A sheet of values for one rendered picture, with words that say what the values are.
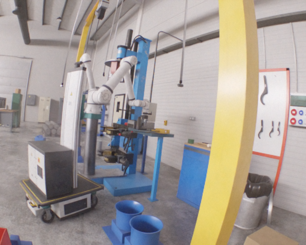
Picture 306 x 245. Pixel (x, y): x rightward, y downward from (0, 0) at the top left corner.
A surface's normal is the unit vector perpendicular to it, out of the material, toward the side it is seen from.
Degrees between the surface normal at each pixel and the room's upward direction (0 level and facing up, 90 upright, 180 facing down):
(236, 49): 90
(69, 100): 90
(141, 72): 90
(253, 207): 93
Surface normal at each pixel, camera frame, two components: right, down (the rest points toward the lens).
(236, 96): -0.82, -0.07
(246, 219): -0.51, 0.03
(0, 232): 0.44, 0.08
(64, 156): 0.84, 0.11
